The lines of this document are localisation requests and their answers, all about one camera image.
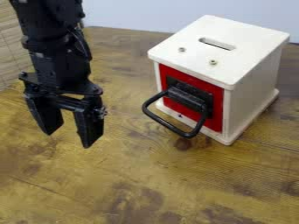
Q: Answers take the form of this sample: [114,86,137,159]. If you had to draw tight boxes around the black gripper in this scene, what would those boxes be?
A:
[19,51,106,149]

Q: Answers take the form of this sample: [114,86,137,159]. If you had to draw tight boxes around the black drawer handle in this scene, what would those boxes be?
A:
[142,76,215,139]

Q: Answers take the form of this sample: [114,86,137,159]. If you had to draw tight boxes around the red drawer front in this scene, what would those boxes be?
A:
[159,64,225,132]

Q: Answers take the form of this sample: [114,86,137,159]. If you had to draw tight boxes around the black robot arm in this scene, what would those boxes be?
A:
[10,0,107,148]

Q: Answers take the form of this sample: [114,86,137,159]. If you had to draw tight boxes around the white wooden box cabinet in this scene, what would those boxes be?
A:
[143,15,290,145]

